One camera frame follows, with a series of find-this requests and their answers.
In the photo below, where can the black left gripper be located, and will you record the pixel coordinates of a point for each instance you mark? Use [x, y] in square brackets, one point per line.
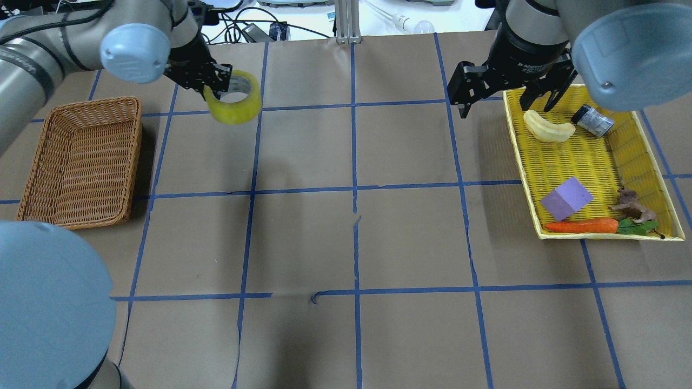
[190, 55]

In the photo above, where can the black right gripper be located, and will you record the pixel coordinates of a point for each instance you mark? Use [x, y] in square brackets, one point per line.
[523, 54]

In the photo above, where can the yellow clear tape roll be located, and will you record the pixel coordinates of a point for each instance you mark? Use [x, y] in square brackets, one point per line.
[239, 104]

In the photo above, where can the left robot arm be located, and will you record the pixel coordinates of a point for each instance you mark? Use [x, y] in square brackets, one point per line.
[57, 316]

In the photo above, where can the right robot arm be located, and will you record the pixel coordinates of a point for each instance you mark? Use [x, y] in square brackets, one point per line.
[629, 54]

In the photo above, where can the pale croissant toy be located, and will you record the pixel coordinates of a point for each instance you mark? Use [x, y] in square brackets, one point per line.
[546, 131]

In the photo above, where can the black power adapter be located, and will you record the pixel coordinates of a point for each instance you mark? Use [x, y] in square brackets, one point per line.
[277, 32]

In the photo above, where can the small black labelled can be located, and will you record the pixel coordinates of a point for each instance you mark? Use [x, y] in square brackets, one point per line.
[590, 119]

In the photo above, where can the purple foam cube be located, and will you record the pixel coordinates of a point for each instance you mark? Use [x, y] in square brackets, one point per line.
[567, 199]

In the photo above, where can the yellow woven tray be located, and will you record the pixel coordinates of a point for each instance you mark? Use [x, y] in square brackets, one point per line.
[621, 158]

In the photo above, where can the light bulb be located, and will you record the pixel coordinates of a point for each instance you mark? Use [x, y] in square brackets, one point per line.
[412, 26]

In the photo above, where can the orange toy carrot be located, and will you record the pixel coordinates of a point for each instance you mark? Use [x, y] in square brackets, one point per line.
[595, 225]

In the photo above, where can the brown toy animal figure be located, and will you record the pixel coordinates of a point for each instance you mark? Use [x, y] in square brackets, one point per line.
[627, 203]

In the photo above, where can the brown wicker basket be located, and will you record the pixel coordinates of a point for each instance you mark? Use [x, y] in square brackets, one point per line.
[84, 170]

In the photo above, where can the aluminium frame post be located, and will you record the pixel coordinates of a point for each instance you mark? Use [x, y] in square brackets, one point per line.
[347, 22]

